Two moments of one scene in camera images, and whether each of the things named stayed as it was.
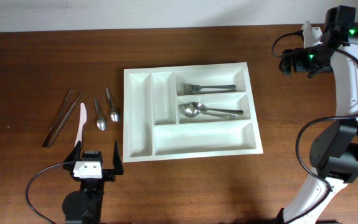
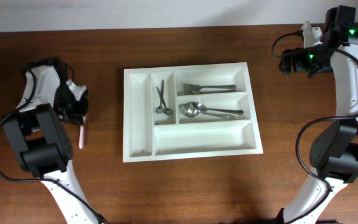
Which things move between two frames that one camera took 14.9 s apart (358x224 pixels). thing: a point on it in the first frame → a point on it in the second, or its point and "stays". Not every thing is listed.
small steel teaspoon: [114, 114] → [167, 111]
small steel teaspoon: [101, 122] → [160, 109]
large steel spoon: [202, 107] stays
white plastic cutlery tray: [185, 111] stays
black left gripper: [109, 176] → [73, 115]
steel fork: [194, 87] stays
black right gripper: [285, 66] stays
